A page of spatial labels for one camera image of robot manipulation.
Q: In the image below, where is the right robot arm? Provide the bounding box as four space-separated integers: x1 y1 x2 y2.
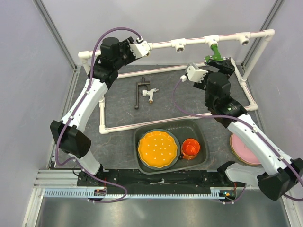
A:
186 59 303 201

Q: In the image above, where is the light blue cable duct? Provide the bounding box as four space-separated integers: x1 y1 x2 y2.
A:
44 188 225 199

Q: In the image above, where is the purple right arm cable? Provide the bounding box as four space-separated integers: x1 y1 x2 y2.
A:
172 79 303 202

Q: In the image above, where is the dark grey plastic tray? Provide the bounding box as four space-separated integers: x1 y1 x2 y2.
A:
133 119 209 175

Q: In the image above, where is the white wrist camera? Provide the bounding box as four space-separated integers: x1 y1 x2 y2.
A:
129 37 151 59
180 63 208 83

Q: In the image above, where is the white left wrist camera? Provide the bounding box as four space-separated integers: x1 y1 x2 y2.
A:
129 37 151 59

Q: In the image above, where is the white plastic faucet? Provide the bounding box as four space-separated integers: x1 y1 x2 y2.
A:
141 88 159 104

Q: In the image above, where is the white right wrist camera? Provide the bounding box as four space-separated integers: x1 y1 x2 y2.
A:
180 63 208 83

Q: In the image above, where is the white PVC pipe frame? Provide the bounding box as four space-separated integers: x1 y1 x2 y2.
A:
78 29 276 134

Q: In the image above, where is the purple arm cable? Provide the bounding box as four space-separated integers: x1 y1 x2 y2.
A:
54 27 144 204
172 79 303 202

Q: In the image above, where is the aluminium frame post left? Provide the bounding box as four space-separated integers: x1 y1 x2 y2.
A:
33 0 77 71

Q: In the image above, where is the aluminium frame post right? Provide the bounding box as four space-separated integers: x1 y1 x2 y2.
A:
241 0 286 66

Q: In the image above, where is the yellow dotted plate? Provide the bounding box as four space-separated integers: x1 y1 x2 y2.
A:
137 130 178 170

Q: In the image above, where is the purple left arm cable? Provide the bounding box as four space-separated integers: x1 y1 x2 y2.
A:
54 27 144 204

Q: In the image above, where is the aluminium frame post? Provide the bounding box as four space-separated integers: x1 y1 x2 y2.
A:
241 0 286 66
33 0 77 71

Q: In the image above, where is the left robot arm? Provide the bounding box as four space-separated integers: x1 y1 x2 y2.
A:
50 37 150 186

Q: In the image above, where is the green plate under pink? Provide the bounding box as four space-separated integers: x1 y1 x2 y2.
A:
230 140 251 165

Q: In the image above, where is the dark bronze faucet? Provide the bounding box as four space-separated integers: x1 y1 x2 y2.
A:
134 77 150 110

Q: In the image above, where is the orange mug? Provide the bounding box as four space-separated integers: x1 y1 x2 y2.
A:
179 138 200 160

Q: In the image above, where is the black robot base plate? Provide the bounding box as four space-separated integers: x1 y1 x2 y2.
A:
77 169 244 190

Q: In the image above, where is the grey plate under yellow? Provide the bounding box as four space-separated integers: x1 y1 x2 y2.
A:
137 129 183 171

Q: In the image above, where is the green plastic water faucet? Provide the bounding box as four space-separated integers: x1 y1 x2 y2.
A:
204 44 230 64

